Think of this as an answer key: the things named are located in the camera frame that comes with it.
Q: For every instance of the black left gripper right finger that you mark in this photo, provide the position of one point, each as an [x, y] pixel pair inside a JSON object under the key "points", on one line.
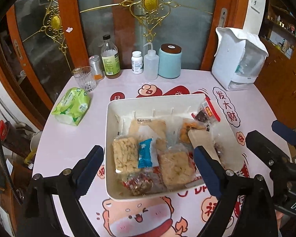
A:
{"points": [[257, 216]]}

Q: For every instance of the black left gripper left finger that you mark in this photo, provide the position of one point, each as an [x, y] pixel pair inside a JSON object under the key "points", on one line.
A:
{"points": [[38, 214]]}

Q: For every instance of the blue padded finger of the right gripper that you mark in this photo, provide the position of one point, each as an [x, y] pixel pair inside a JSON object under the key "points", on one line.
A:
{"points": [[283, 131]]}

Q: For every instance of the pale puffed rice snack bag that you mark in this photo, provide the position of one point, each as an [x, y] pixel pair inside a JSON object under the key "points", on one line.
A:
{"points": [[125, 152]]}

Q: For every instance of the dark nut snack bag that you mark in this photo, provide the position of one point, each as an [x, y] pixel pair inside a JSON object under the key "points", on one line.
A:
{"points": [[141, 184]]}

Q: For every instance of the blue white candy packet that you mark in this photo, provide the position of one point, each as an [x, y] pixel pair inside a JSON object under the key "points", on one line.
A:
{"points": [[147, 154]]}

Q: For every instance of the red dates zip bag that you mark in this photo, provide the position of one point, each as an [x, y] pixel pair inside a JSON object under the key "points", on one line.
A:
{"points": [[206, 113]]}

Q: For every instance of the beige wafer snack packet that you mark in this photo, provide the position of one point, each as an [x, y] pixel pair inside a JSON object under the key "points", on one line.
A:
{"points": [[204, 139]]}

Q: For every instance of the square biscuit snack bag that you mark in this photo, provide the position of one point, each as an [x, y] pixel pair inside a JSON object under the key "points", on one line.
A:
{"points": [[176, 168]]}

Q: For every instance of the white plastic storage bin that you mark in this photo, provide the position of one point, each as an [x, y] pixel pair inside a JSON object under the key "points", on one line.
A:
{"points": [[120, 113]]}

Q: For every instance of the large cracker snack bag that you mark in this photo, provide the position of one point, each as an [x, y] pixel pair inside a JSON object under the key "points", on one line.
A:
{"points": [[144, 129]]}

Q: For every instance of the green tissue pack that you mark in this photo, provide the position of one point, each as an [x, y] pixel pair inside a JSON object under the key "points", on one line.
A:
{"points": [[72, 107]]}

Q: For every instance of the red lid container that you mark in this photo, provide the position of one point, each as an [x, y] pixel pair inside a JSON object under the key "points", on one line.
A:
{"points": [[3, 130]]}

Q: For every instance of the white water dispenser appliance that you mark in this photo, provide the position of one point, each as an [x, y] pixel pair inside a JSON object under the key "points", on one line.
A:
{"points": [[239, 58]]}

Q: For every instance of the clear drinking glass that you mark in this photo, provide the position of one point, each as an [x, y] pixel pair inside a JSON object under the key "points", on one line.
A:
{"points": [[85, 78]]}

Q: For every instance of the silver metal can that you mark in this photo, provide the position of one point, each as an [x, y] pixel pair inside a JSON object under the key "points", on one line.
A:
{"points": [[97, 66]]}

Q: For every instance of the glass bottle green label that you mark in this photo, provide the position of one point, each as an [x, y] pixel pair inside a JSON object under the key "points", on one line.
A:
{"points": [[110, 57]]}

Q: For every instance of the white pill bottle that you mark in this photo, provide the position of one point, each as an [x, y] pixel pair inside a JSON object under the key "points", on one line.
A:
{"points": [[137, 62]]}

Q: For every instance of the light blue ceramic canister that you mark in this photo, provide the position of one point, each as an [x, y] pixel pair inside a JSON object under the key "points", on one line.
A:
{"points": [[169, 61]]}

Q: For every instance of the white squeeze wash bottle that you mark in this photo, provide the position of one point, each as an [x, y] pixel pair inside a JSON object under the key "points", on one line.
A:
{"points": [[151, 63]]}

